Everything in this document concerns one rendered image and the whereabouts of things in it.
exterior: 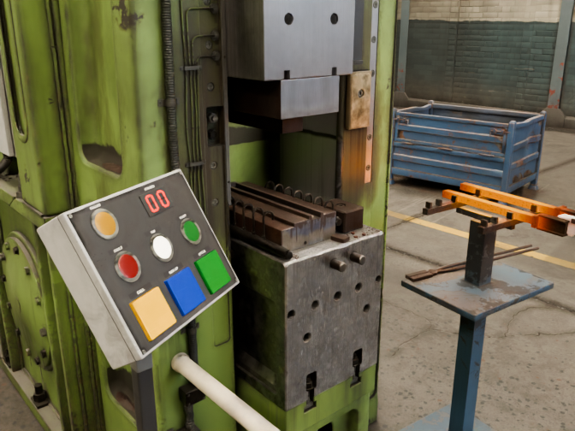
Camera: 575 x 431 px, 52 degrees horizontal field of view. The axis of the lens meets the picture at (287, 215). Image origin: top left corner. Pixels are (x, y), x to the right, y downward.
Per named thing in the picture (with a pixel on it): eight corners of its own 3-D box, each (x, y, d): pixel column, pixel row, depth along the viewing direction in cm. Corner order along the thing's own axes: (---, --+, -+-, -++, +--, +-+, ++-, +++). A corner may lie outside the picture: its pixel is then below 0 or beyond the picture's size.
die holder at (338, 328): (377, 363, 187) (385, 231, 173) (286, 412, 164) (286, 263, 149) (268, 301, 227) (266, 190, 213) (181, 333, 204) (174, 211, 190)
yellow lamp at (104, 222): (122, 234, 105) (120, 211, 103) (97, 240, 102) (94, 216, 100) (115, 230, 107) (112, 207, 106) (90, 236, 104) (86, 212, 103)
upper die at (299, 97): (338, 111, 157) (340, 75, 154) (281, 120, 145) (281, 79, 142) (245, 97, 187) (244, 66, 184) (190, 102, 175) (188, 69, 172)
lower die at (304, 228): (334, 236, 168) (335, 208, 166) (281, 253, 156) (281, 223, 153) (247, 203, 199) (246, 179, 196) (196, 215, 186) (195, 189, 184)
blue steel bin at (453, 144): (539, 188, 549) (550, 111, 526) (504, 208, 493) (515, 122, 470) (424, 168, 625) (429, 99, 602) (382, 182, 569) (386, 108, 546)
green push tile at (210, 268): (232, 279, 125) (216, 248, 125) (214, 294, 119) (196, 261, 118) (226, 282, 126) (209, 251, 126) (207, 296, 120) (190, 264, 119)
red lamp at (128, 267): (145, 276, 105) (143, 254, 104) (120, 284, 102) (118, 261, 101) (137, 271, 108) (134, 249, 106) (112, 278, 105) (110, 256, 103)
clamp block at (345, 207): (364, 227, 176) (364, 206, 174) (344, 233, 170) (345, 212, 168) (335, 217, 184) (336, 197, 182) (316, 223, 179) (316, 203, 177)
